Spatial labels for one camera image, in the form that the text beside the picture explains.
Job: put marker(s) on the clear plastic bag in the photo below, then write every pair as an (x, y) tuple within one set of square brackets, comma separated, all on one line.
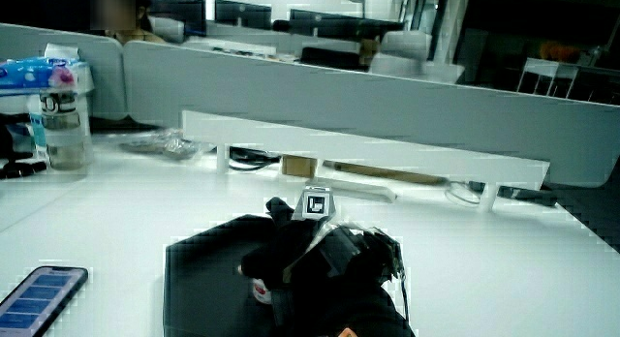
[(162, 143)]

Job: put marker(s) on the black computer monitor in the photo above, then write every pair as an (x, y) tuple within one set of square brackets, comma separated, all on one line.
[(176, 10), (339, 24), (242, 13)]

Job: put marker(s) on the black mat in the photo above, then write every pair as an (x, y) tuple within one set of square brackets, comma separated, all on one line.
[(208, 279)]

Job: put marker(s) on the white plate with red print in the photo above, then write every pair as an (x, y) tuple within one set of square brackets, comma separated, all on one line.
[(261, 291)]

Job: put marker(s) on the clear plastic bottle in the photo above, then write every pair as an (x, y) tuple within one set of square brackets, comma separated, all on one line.
[(63, 133)]

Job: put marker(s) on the small cardboard box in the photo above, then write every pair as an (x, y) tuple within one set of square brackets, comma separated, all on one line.
[(298, 165)]

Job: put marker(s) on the white metal rack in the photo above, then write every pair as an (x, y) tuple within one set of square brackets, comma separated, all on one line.
[(547, 75)]

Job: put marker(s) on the black desk object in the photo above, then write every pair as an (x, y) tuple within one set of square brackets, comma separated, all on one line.
[(19, 168)]

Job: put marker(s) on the white desk shelf riser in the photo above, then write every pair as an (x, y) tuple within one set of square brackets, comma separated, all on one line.
[(363, 145)]

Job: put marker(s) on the wooden stick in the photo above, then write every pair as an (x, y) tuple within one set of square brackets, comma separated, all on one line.
[(382, 173)]

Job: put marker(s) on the black smartphone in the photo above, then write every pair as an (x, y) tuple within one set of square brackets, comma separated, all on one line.
[(36, 300)]

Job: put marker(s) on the white flat bar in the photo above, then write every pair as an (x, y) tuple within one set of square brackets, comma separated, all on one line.
[(356, 188)]

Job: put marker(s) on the person's right hand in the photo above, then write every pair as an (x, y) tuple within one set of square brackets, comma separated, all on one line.
[(310, 250)]

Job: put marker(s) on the person's right forearm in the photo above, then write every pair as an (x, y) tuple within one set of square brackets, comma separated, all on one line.
[(349, 313)]

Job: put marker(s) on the grey desk partition panel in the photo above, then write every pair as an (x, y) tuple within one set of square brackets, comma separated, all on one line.
[(387, 109), (63, 46)]

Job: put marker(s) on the blue tissue packet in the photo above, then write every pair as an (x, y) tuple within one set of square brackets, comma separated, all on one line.
[(36, 74)]

